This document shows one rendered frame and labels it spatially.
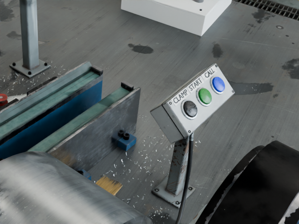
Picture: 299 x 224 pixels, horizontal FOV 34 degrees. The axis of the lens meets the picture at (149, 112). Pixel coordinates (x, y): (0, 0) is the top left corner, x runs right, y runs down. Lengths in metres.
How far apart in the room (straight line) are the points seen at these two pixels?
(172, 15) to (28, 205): 1.17
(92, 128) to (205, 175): 0.28
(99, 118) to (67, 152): 0.10
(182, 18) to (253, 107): 0.43
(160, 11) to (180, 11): 0.07
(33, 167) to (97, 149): 0.49
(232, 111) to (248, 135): 0.10
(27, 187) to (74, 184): 0.06
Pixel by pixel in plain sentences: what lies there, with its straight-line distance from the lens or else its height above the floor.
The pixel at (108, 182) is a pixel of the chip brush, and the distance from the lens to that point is 1.05.
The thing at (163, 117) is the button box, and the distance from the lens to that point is 0.84.
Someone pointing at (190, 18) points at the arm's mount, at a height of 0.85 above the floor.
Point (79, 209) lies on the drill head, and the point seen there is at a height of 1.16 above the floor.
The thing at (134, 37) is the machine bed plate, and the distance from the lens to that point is 1.56.
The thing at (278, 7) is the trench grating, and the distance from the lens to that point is 3.95.
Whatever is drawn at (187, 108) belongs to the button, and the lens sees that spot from 0.83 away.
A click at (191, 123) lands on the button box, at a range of 0.84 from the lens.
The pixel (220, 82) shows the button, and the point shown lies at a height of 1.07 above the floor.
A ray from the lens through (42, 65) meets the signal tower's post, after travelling 1.39.
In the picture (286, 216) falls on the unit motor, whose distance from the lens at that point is 0.31.
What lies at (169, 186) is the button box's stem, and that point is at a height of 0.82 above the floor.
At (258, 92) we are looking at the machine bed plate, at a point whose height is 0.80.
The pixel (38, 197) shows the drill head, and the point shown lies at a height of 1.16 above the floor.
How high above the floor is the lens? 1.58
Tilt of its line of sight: 38 degrees down
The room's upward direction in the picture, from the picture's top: 8 degrees clockwise
